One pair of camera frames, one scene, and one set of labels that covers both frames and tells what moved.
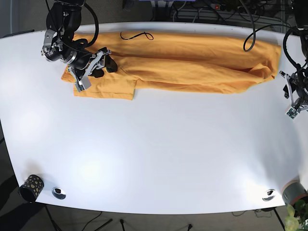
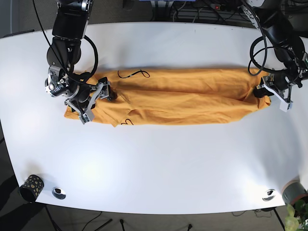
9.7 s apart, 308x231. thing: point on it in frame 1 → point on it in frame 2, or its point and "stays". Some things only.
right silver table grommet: x=270 y=195 stays
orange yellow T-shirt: x=179 y=63 → x=162 y=96
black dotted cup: x=32 y=188 stays
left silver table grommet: x=58 y=193 stays
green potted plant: x=297 y=219 stays
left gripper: x=80 y=71 → x=82 y=102
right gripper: x=298 y=104 → x=280 y=85
